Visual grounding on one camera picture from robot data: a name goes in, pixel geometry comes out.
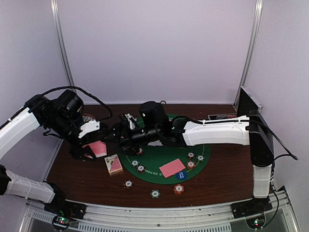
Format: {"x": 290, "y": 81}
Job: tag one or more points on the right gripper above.
{"x": 132, "y": 150}

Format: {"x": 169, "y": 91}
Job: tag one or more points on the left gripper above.
{"x": 77, "y": 153}

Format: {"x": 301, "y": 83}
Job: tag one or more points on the red-backed card deck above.
{"x": 99, "y": 148}

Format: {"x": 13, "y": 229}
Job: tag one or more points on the black 100 chip stack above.
{"x": 128, "y": 184}

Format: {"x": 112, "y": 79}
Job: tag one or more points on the dealt card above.
{"x": 172, "y": 168}

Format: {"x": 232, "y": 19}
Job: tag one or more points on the green 20 chip stack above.
{"x": 155, "y": 193}

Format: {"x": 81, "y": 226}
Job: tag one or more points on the orange 5 chip stack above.
{"x": 178, "y": 189}

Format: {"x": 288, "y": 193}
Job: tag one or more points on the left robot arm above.
{"x": 60, "y": 110}

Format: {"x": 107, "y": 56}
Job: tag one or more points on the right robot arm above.
{"x": 182, "y": 131}

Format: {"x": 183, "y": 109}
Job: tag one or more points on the playing card box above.
{"x": 113, "y": 164}

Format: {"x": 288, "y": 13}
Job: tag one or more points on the patterned round plate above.
{"x": 87, "y": 118}

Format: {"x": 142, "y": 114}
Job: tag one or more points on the round green poker mat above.
{"x": 146, "y": 166}

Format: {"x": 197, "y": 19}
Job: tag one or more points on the blue small blind button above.
{"x": 182, "y": 175}

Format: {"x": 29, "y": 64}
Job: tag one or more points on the aluminium poker chip case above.
{"x": 245, "y": 102}

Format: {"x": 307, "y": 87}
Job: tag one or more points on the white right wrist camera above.
{"x": 132, "y": 121}

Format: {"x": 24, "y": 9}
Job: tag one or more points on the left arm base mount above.
{"x": 69, "y": 210}

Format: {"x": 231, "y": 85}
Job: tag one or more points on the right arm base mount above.
{"x": 250, "y": 207}

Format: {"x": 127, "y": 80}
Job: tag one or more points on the front aluminium rail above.
{"x": 209, "y": 218}

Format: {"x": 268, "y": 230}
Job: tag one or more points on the right aluminium frame post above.
{"x": 250, "y": 51}

